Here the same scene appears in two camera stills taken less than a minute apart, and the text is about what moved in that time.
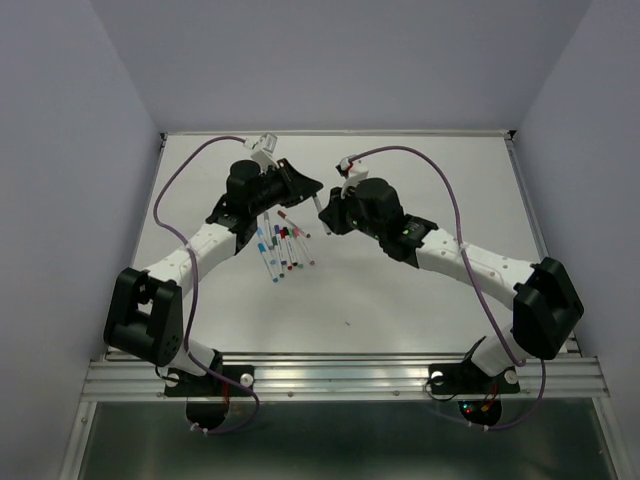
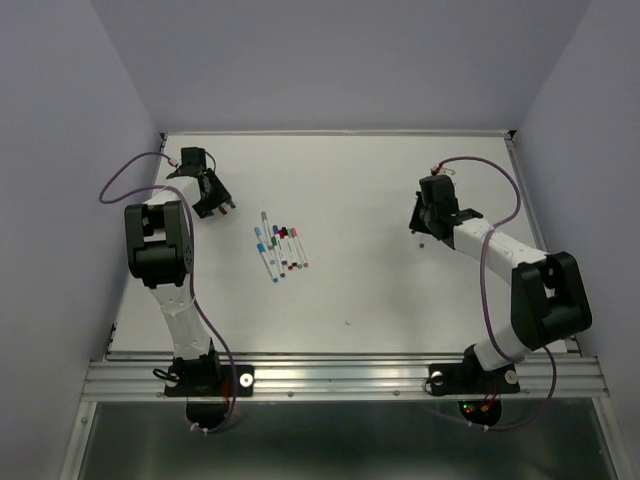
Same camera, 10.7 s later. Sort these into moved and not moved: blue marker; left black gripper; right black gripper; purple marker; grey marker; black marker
Moved: left black gripper; right black gripper
Not moved: black marker; grey marker; purple marker; blue marker
